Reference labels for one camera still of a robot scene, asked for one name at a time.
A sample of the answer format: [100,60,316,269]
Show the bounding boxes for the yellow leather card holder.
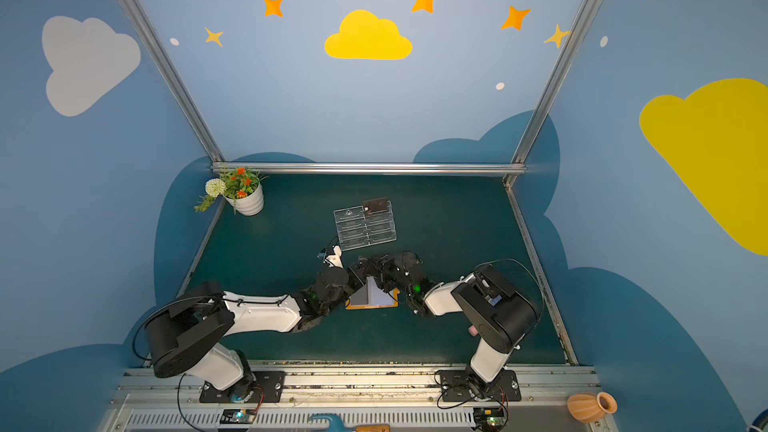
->
[345,276,399,310]

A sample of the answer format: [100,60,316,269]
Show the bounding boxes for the clear plastic organizer tray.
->
[333,200,397,252]

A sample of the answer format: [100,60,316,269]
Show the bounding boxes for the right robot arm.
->
[371,252,542,392]

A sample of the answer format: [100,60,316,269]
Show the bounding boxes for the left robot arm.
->
[142,265,366,390]

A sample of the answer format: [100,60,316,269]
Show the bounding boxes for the potted flower plant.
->
[194,167,264,216]

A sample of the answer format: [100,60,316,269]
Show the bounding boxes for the left controller board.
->
[220,409,257,426]

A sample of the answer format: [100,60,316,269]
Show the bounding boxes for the controller board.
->
[220,409,257,426]
[472,407,508,432]

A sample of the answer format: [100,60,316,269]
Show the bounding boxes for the right controller board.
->
[472,407,508,432]

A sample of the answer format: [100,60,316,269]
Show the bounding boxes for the terracotta clay vase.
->
[567,392,618,423]

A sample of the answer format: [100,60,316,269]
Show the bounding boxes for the aluminium frame rear bar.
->
[212,162,527,176]

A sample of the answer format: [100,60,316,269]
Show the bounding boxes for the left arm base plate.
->
[199,371,286,405]

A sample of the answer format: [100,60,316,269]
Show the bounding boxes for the aluminium front rail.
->
[98,361,618,431]

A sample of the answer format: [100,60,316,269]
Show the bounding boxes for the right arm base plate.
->
[434,369,522,403]

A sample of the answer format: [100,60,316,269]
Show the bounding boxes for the teal handled tool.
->
[310,414,391,432]

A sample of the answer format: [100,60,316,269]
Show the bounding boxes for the aluminium frame right post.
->
[510,0,603,175]

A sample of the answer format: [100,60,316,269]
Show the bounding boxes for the aluminium frame post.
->
[117,0,225,162]
[510,0,603,175]

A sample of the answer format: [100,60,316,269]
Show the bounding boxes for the aluminium frame left post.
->
[117,0,225,162]

